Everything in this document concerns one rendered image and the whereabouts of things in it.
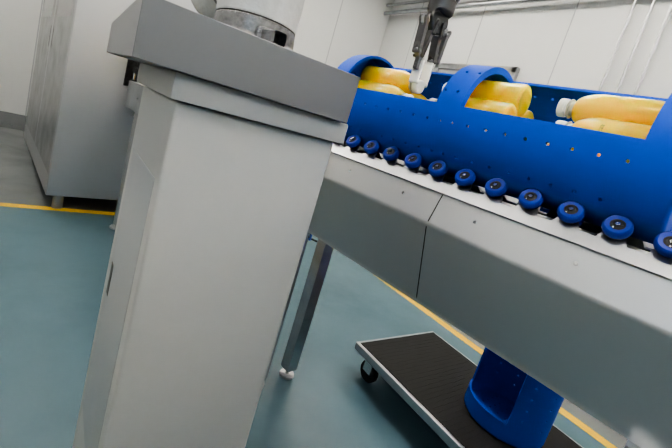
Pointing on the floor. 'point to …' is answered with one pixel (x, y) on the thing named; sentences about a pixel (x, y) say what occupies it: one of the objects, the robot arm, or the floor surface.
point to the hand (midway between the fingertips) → (421, 73)
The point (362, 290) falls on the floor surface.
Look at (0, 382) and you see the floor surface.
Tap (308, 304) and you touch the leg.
